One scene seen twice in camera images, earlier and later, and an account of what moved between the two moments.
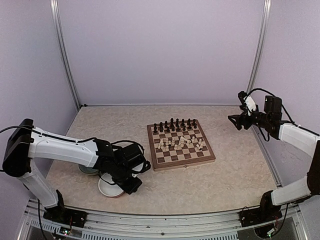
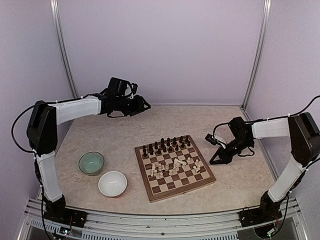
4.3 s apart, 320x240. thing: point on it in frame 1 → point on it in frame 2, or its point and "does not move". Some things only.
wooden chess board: [180, 144] → [173, 167]
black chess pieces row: [175, 125] → [168, 144]
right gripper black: [239, 117] → [225, 158]
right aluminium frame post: [262, 44] does not move
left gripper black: [130, 188] → [138, 99]
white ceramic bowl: [109, 189] does not move
